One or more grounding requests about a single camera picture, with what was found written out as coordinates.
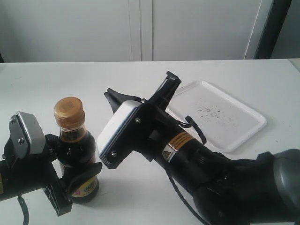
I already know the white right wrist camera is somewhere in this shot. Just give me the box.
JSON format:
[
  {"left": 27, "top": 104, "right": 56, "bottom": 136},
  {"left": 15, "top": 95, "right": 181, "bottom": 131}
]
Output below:
[{"left": 96, "top": 100, "right": 153, "bottom": 169}]

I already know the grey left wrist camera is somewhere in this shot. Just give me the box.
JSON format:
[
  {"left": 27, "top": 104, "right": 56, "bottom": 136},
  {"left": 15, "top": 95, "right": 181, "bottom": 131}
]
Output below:
[{"left": 3, "top": 111, "right": 45, "bottom": 167}]

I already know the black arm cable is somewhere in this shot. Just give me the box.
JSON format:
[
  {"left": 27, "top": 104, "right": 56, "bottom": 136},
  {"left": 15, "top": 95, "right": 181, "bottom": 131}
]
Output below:
[
  {"left": 16, "top": 194, "right": 30, "bottom": 225},
  {"left": 165, "top": 115, "right": 207, "bottom": 225}
]

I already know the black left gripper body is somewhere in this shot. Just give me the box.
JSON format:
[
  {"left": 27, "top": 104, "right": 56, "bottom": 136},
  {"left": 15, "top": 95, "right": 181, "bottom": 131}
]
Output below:
[{"left": 0, "top": 150, "right": 72, "bottom": 209}]

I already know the dark vertical post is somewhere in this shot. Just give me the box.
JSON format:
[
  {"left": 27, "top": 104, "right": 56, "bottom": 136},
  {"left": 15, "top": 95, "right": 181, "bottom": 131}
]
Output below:
[{"left": 254, "top": 0, "right": 292, "bottom": 60}]

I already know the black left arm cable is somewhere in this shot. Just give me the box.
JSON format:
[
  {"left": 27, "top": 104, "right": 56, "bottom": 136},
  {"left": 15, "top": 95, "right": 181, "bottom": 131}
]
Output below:
[{"left": 16, "top": 194, "right": 30, "bottom": 225}]

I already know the white rectangular plastic tray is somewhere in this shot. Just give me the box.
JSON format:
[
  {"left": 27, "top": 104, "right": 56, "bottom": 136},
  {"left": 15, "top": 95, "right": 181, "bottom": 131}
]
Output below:
[{"left": 166, "top": 80, "right": 267, "bottom": 153}]

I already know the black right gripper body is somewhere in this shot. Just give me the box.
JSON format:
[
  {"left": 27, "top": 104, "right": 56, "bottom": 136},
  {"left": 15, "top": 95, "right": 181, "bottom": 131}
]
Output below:
[{"left": 140, "top": 71, "right": 204, "bottom": 195}]

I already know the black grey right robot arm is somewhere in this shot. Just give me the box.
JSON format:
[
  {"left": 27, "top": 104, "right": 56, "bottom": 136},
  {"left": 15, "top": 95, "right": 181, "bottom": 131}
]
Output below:
[{"left": 97, "top": 72, "right": 300, "bottom": 225}]

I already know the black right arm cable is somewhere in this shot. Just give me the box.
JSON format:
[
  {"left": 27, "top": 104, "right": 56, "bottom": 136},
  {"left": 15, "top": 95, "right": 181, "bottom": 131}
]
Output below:
[{"left": 165, "top": 115, "right": 207, "bottom": 225}]

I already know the dark soy sauce bottle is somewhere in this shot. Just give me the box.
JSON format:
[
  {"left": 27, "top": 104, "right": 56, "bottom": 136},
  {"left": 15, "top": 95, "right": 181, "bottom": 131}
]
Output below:
[{"left": 54, "top": 97, "right": 99, "bottom": 204}]

